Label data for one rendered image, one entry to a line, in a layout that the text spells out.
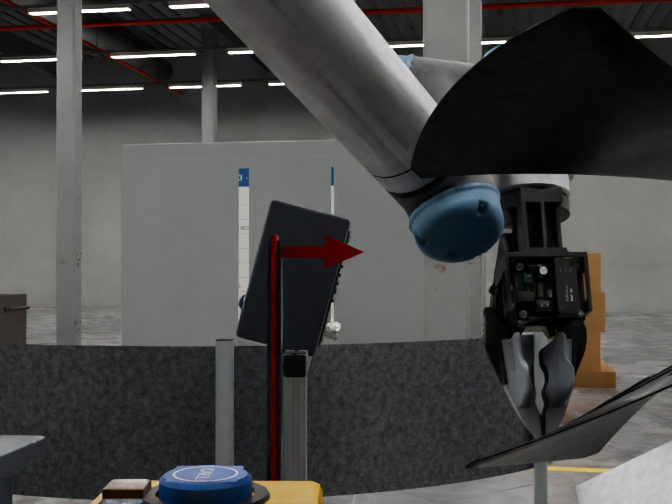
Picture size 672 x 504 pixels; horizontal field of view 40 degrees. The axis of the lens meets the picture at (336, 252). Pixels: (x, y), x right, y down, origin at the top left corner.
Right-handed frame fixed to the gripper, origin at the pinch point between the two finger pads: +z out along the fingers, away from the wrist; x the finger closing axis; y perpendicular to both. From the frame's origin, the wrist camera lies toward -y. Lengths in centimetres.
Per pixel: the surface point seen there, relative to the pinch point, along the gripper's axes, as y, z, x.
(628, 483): 15.1, 5.9, 2.7
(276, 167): -549, -257, -64
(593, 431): -2.4, 0.2, 5.3
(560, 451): -4.1, 1.8, 2.5
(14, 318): -605, -157, -267
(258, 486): 39.9, 7.4, -21.2
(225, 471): 40.8, 6.9, -22.6
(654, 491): 16.8, 6.5, 3.9
